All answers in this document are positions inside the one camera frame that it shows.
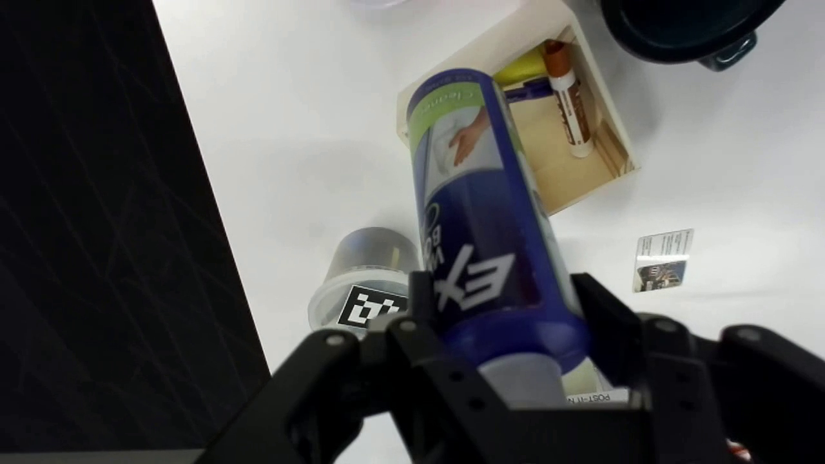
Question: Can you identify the small printed picture card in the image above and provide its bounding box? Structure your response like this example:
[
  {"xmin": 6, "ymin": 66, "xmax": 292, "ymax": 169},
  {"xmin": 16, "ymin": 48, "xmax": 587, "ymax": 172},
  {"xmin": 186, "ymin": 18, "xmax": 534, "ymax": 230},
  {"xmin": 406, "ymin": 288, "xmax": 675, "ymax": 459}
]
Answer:
[{"xmin": 631, "ymin": 226, "xmax": 695, "ymax": 294}]

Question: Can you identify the dark blue mug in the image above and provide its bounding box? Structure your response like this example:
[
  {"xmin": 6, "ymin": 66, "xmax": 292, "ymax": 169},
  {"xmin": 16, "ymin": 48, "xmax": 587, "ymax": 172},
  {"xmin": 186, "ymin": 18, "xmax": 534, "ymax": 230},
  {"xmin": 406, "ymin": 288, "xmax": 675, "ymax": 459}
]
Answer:
[{"xmin": 595, "ymin": 0, "xmax": 789, "ymax": 71}]

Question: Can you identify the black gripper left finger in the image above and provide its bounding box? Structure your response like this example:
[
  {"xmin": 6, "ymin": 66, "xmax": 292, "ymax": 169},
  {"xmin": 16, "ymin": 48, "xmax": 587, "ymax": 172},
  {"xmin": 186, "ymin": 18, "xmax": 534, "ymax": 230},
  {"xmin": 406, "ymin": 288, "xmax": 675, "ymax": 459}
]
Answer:
[{"xmin": 196, "ymin": 271, "xmax": 517, "ymax": 464}]

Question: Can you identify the yellow flat item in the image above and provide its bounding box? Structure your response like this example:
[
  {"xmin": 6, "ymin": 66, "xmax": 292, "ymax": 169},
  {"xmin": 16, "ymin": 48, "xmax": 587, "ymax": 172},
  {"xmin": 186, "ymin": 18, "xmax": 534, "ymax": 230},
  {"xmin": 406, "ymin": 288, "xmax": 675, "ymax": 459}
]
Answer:
[{"xmin": 493, "ymin": 47, "xmax": 551, "ymax": 88}]

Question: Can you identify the red marker pen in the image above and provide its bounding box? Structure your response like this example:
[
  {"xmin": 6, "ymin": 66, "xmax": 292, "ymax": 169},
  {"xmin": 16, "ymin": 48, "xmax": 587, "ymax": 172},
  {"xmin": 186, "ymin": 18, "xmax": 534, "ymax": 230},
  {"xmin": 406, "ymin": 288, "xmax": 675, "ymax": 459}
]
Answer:
[{"xmin": 538, "ymin": 39, "xmax": 595, "ymax": 161}]

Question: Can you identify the purple handled tool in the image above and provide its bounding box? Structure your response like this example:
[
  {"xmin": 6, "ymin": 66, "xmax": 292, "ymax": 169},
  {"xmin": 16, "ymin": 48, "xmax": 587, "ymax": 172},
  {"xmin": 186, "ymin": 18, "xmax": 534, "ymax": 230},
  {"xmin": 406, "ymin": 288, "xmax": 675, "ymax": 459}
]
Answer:
[{"xmin": 499, "ymin": 74, "xmax": 557, "ymax": 106}]

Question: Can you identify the clear tub with marker tag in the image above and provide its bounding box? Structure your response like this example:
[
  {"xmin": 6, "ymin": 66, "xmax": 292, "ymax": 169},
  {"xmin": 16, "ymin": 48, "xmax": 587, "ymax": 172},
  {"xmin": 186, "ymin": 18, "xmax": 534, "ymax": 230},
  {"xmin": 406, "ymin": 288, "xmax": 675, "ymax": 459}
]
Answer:
[{"xmin": 306, "ymin": 223, "xmax": 423, "ymax": 333}]

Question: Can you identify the blue Expo bottle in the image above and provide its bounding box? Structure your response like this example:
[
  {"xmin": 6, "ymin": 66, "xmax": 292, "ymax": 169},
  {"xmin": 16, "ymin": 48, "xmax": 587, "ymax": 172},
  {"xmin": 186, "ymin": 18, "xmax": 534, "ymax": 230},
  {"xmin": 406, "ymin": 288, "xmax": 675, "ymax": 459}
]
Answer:
[{"xmin": 405, "ymin": 66, "xmax": 595, "ymax": 411}]

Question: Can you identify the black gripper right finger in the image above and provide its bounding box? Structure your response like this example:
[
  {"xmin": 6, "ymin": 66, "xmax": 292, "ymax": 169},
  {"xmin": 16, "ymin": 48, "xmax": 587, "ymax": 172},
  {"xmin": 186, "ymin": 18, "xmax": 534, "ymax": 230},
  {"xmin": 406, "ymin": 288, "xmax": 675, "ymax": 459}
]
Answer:
[{"xmin": 569, "ymin": 271, "xmax": 825, "ymax": 464}]

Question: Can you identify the cream open box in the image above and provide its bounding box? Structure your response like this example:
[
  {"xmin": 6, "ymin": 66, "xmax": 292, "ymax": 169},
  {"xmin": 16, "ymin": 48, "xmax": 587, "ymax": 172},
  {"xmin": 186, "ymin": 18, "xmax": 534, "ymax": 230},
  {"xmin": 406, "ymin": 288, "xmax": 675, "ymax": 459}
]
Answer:
[{"xmin": 394, "ymin": 0, "xmax": 640, "ymax": 216}]

